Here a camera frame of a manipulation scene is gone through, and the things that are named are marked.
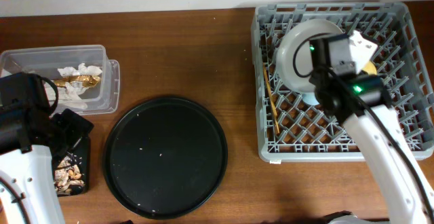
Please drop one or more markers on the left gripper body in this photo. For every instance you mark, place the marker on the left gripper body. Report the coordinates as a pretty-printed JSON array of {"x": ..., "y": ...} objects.
[{"x": 74, "y": 129}]

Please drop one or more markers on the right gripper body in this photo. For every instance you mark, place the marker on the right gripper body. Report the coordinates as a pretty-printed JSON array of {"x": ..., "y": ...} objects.
[{"x": 334, "y": 49}]

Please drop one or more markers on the white gold wrapper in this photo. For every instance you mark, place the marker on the white gold wrapper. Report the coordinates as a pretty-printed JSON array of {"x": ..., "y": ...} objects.
[{"x": 74, "y": 82}]

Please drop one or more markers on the grey plate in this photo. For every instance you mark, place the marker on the grey plate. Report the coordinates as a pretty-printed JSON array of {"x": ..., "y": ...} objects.
[{"x": 297, "y": 37}]

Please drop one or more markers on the food scraps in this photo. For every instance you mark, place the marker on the food scraps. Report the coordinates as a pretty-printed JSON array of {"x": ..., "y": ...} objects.
[{"x": 69, "y": 179}]

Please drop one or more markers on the blue cup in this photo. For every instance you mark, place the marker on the blue cup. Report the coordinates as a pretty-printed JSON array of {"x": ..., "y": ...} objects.
[{"x": 310, "y": 99}]

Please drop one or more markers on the wooden chopstick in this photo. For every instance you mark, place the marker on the wooden chopstick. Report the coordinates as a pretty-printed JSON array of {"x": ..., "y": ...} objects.
[
  {"x": 268, "y": 87},
  {"x": 275, "y": 117}
]

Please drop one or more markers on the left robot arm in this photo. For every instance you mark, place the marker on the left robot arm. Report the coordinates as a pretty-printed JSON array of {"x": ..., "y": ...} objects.
[{"x": 34, "y": 141}]

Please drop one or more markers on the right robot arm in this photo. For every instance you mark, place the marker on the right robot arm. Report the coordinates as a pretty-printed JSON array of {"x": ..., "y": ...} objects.
[{"x": 363, "y": 107}]

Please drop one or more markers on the grey dishwasher rack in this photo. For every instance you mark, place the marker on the grey dishwasher rack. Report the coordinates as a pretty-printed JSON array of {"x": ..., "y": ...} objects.
[{"x": 306, "y": 134}]

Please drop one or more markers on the black rectangular bin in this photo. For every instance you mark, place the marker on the black rectangular bin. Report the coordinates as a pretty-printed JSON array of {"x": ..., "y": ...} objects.
[{"x": 82, "y": 155}]

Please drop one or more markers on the clear plastic bin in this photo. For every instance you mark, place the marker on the clear plastic bin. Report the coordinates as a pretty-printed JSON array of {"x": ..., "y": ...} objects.
[{"x": 101, "y": 99}]

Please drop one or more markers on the round black tray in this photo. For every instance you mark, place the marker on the round black tray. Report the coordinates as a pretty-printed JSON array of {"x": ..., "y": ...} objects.
[{"x": 165, "y": 158}]

